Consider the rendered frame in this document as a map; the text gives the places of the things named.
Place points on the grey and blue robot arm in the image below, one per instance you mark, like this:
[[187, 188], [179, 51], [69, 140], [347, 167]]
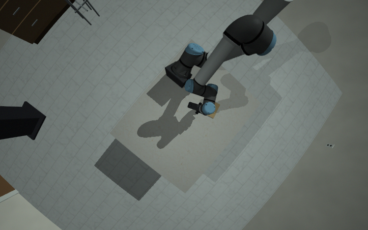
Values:
[[259, 39]]

